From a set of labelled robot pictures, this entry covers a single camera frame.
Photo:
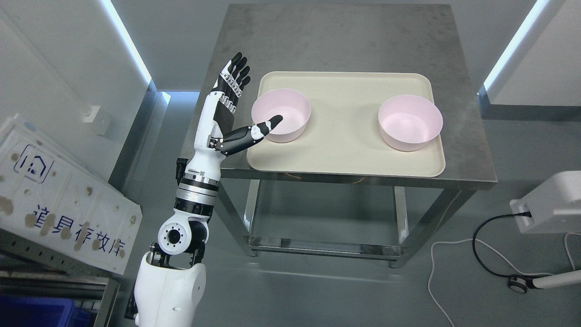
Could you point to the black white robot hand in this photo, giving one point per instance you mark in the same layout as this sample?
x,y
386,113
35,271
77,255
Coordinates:
x,y
216,139

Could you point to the pink bowl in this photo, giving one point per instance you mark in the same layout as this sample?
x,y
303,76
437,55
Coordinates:
x,y
292,105
408,122

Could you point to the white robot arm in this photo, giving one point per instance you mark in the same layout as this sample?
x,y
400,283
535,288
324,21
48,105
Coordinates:
x,y
171,279

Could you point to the metal shelf rack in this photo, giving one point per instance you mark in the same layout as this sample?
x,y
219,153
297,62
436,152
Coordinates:
x,y
31,269

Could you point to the cream plastic tray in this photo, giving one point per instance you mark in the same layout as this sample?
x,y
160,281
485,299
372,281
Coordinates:
x,y
342,135

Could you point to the blue crate bottom left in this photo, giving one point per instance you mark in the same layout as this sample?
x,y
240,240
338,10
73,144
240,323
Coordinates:
x,y
18,311

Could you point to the white stand leg with caster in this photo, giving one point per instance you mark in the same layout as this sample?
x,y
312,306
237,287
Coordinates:
x,y
522,283

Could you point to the white device stand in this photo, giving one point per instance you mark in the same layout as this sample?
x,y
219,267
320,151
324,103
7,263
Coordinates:
x,y
552,207

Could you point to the white wall bracket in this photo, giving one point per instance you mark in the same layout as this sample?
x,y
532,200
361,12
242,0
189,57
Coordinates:
x,y
98,120

